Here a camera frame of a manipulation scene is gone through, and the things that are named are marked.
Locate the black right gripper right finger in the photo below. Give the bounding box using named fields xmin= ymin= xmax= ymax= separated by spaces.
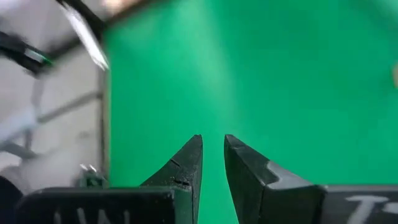
xmin=224 ymin=134 xmax=398 ymax=224

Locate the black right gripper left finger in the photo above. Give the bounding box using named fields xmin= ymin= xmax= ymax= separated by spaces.
xmin=14 ymin=134 xmax=204 ymax=224

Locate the silver aluminium bracket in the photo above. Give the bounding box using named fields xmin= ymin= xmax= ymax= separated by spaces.
xmin=60 ymin=2 xmax=110 ymax=72

